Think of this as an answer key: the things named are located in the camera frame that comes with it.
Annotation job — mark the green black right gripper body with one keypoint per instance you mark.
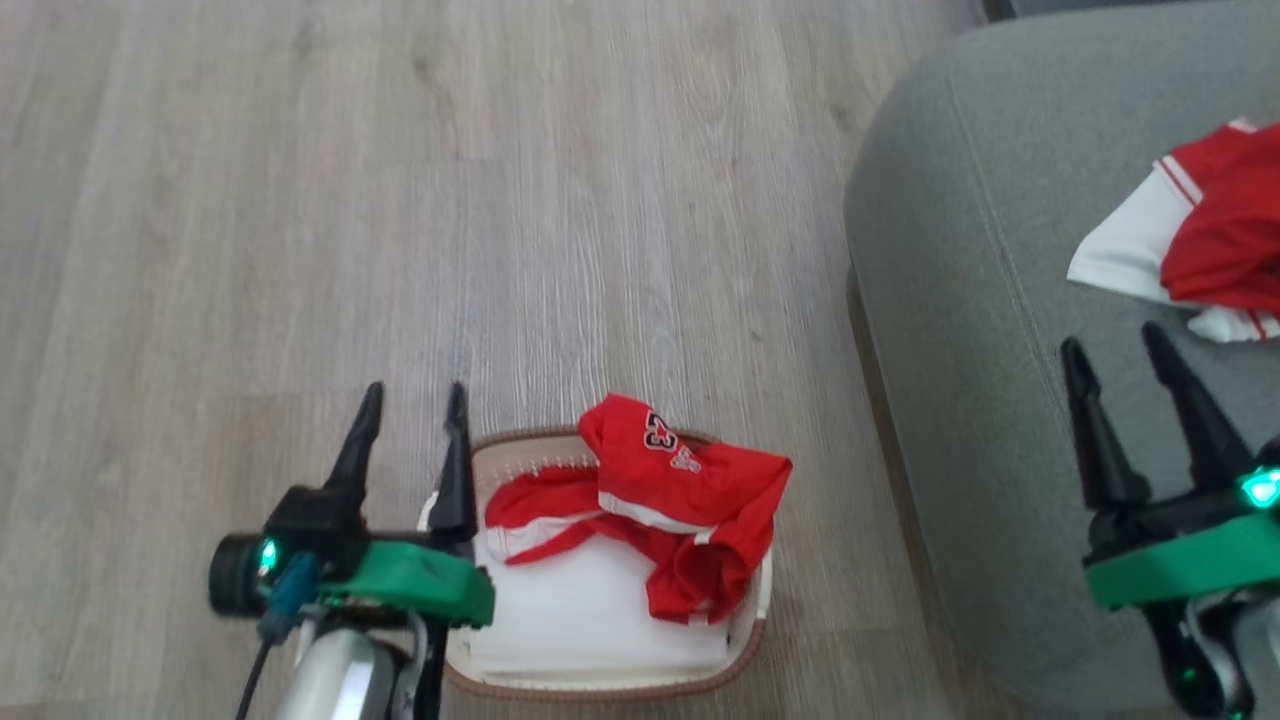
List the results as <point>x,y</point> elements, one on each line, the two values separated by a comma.
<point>1180,565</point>

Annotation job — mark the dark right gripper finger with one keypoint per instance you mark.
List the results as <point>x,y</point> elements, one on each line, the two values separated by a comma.
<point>1205,440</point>
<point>1105,460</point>

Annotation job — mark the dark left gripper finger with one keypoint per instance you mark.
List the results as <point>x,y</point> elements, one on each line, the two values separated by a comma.
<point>355,460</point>
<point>455,500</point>

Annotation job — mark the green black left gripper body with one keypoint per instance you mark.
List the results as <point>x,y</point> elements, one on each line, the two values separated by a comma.
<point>410,580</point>

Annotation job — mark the red garment with white panels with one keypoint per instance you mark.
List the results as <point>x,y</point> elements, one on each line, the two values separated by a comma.
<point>1230,230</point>

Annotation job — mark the red garment with number print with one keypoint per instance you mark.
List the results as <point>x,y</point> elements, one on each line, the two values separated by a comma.
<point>700,500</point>

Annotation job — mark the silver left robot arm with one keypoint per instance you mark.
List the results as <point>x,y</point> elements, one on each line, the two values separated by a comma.
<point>335,680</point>

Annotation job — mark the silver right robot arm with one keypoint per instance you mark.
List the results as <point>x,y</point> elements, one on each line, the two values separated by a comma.
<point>1215,650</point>

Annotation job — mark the grey sofa seat cushion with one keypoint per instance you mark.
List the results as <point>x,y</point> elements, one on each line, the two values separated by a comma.
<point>980,350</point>

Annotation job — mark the white basket with brown rim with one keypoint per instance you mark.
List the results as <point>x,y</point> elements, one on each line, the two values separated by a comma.
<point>600,690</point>

